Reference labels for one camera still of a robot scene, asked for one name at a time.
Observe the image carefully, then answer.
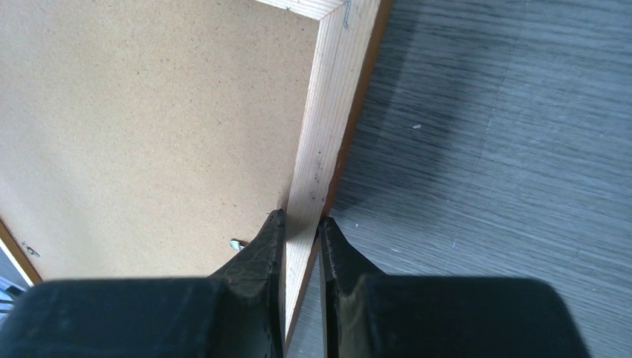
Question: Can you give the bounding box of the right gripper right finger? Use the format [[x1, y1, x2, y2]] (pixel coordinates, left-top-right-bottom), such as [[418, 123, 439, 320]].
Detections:
[[317, 217, 589, 357]]

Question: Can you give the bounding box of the metal frame retaining clip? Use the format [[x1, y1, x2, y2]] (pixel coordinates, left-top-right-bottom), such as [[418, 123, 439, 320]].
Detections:
[[230, 239, 247, 251]]

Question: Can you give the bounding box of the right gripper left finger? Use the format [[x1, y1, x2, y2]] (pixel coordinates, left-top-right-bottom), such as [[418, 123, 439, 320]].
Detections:
[[1, 210, 285, 357]]

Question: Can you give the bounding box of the wooden picture frame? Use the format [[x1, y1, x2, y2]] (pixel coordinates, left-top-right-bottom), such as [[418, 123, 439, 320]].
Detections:
[[1, 1, 393, 351]]

